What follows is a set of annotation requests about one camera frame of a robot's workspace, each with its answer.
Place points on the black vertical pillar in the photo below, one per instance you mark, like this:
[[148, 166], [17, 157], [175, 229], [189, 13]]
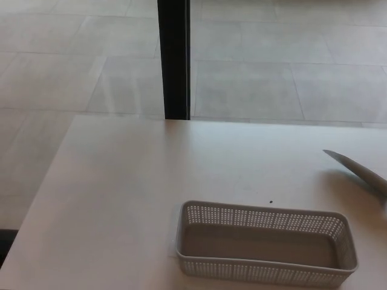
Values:
[[173, 60]]

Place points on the grey perforated plastic basket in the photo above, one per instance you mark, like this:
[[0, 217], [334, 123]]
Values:
[[257, 244]]

